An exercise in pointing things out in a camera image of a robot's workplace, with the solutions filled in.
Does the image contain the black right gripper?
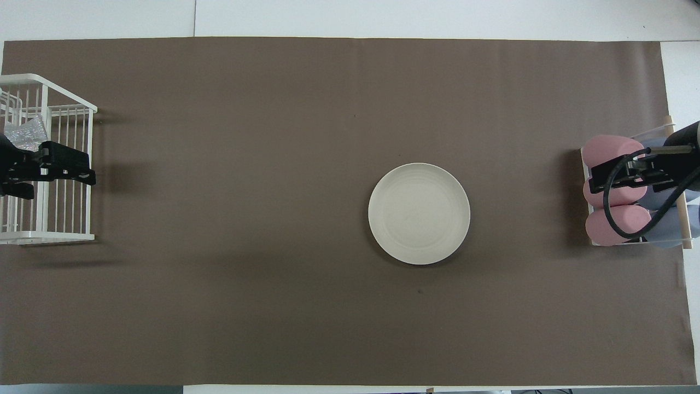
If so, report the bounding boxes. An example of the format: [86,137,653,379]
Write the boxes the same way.
[590,120,700,193]

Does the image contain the blue plastic cup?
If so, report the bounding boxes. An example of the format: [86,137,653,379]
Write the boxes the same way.
[645,183,700,211]
[637,137,681,162]
[640,205,700,248]

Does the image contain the brown table mat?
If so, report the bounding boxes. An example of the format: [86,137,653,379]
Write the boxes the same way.
[0,37,698,386]

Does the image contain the silver glitter sponge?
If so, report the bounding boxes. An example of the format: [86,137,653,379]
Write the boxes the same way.
[4,115,47,153]

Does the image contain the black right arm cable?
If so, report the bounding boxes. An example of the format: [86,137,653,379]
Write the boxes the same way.
[603,145,700,239]

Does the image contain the cream round plate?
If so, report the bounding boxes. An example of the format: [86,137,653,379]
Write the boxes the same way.
[368,163,471,266]

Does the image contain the cup rack with wooden rod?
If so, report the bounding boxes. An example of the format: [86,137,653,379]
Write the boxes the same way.
[581,115,695,250]

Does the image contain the pink plastic cup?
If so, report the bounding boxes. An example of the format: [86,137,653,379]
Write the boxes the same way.
[585,205,652,247]
[583,174,649,208]
[581,135,646,171]

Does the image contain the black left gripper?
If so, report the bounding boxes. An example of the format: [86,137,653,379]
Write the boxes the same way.
[0,134,97,199]

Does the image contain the white wire dish rack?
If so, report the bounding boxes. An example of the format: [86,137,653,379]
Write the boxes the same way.
[0,74,98,245]

